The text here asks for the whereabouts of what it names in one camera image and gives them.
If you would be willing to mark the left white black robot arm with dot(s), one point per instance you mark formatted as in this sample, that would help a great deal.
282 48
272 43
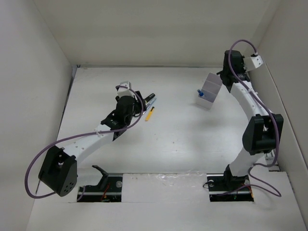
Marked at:
59 170

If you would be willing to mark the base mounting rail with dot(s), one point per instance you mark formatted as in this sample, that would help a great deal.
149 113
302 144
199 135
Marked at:
96 185
222 190

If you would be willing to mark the white compartment organizer tray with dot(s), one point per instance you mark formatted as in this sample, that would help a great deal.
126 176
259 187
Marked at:
210 88

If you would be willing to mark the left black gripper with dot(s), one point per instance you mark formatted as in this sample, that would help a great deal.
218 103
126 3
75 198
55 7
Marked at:
137 106

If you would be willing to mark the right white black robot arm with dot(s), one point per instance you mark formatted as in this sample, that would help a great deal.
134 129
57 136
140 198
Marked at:
263 132

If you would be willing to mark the right base mounting rail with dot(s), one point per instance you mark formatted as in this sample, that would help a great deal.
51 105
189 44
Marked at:
222 190

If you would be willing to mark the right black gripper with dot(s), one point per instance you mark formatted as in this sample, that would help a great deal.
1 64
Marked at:
243 70

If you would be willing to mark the light blue pen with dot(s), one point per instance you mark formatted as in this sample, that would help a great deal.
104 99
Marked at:
148 105

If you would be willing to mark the yellow highlighter marker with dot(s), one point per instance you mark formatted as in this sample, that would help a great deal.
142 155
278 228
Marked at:
149 97

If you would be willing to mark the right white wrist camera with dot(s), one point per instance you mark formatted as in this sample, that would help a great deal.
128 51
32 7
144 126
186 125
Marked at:
252 63

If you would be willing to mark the left base mounting rail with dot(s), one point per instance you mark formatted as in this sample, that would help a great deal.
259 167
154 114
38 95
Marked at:
96 185

